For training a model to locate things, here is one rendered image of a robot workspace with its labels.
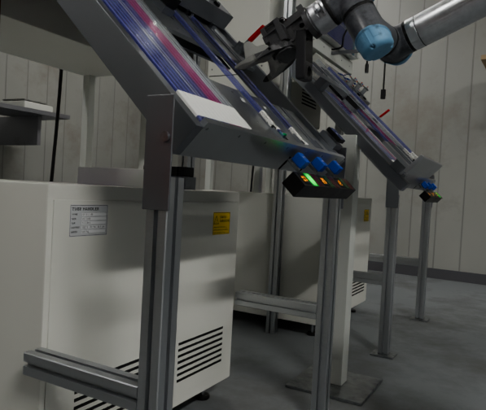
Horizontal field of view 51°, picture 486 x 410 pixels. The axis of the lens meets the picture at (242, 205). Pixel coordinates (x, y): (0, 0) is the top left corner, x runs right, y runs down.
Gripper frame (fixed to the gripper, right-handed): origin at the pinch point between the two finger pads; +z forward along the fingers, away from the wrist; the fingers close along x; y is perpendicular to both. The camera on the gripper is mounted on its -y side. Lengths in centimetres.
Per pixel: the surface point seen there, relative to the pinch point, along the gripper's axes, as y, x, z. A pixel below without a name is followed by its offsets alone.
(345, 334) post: -70, -49, 26
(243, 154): -26.8, 29.7, -2.8
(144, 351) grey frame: -53, 53, 15
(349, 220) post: -37, -48, 8
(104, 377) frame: -54, 53, 24
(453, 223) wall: -43, -327, 16
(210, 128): -26, 45, -7
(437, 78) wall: 67, -328, -27
